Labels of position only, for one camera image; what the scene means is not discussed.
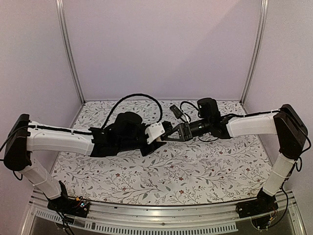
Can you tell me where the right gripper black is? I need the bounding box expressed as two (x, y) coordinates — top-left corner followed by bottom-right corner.
(164, 118), (211, 143)

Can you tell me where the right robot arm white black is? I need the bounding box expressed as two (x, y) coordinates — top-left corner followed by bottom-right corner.
(161, 98), (310, 213)

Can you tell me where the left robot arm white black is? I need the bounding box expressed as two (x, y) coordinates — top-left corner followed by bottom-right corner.
(1, 112), (165, 212)

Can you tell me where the floral patterned table mat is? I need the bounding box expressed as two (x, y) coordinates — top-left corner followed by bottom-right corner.
(50, 99), (277, 205)

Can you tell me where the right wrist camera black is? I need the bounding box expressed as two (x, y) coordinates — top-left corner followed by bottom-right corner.
(169, 105), (183, 119)

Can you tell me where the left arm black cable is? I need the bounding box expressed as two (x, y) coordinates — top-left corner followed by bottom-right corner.
(102, 93), (164, 128)

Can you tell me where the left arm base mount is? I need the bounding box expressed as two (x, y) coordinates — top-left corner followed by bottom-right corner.
(47, 181), (90, 218)

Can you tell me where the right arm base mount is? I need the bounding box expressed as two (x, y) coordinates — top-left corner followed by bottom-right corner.
(236, 189), (278, 218)

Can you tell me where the aluminium front rail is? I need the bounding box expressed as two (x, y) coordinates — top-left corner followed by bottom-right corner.
(21, 190), (309, 235)

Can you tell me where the right aluminium corner post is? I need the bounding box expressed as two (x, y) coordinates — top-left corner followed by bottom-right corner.
(240, 0), (268, 106)

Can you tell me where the aluminium corner post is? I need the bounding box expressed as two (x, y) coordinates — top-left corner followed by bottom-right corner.
(55, 0), (86, 105)
(240, 0), (268, 106)

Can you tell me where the left aluminium corner post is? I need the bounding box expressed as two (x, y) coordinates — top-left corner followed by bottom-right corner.
(55, 0), (86, 105)

